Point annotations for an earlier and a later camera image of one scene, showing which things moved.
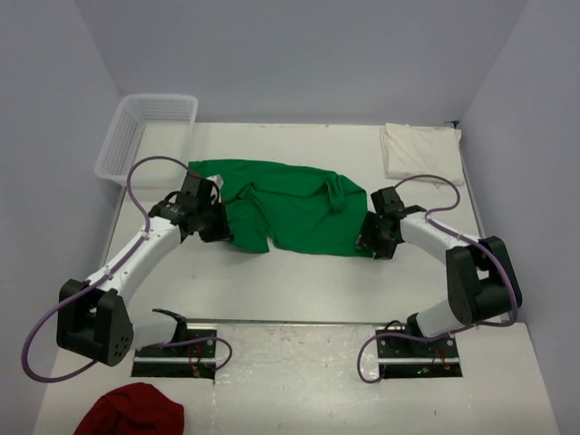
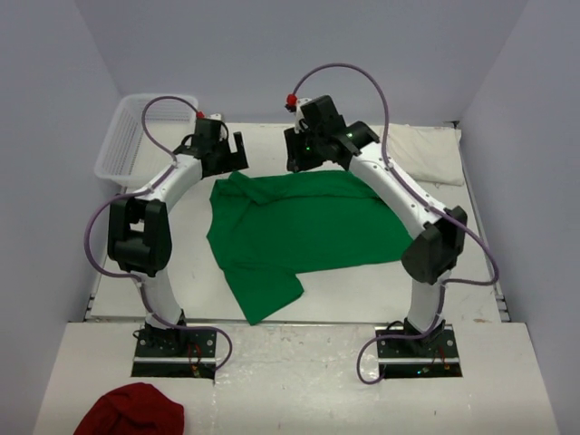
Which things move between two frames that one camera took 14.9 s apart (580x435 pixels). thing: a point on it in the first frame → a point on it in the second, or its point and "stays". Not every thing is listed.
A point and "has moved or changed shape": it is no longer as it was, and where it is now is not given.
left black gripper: x=223 y=231 → x=234 y=161
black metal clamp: x=193 y=360 stays
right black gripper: x=366 y=238 → x=296 y=160
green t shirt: x=298 y=207 has moved or changed shape
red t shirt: x=140 y=409 stays
